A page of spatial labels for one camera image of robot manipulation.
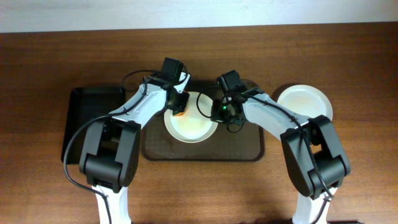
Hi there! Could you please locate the white plate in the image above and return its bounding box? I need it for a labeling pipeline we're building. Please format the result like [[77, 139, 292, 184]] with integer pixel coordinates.
[[277, 85, 333, 120]]

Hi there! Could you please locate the small black tray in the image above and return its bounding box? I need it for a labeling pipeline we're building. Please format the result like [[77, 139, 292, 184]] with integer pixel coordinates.
[[61, 86, 125, 159]]

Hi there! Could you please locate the white plate stained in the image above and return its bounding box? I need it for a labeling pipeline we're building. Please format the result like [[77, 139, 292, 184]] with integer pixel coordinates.
[[164, 91, 218, 143]]

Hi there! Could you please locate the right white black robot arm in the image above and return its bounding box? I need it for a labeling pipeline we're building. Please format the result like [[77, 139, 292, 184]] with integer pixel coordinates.
[[211, 88, 351, 223]]

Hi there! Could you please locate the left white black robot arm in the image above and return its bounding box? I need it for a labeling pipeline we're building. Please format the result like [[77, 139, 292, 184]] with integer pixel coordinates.
[[79, 80, 189, 223]]

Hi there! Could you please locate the brown serving tray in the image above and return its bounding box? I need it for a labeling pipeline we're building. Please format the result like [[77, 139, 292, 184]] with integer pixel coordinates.
[[142, 80, 265, 162]]

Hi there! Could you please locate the orange green sponge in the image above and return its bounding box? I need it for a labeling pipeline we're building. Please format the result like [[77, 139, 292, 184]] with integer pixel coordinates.
[[172, 109, 186, 116]]

